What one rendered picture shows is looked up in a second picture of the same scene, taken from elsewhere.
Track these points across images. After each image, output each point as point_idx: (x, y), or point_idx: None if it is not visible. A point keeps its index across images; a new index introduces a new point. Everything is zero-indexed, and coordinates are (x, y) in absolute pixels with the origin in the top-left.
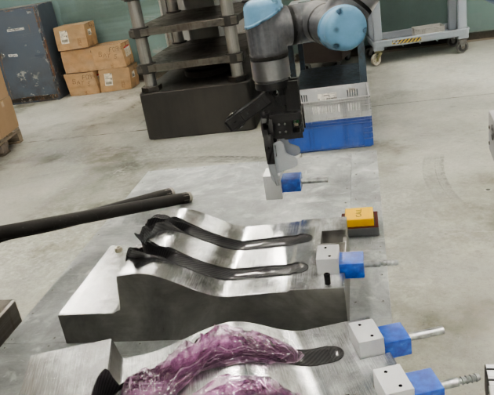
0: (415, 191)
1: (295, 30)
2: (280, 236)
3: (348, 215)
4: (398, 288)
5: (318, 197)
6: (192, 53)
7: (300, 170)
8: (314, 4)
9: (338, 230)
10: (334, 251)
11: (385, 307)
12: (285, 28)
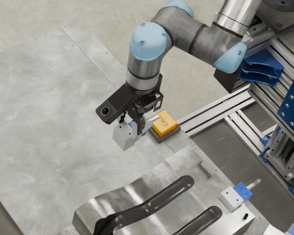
0: None
1: (171, 47)
2: (168, 184)
3: (159, 127)
4: None
5: (95, 100)
6: None
7: (40, 65)
8: (187, 25)
9: (198, 162)
10: (235, 194)
11: None
12: (167, 50)
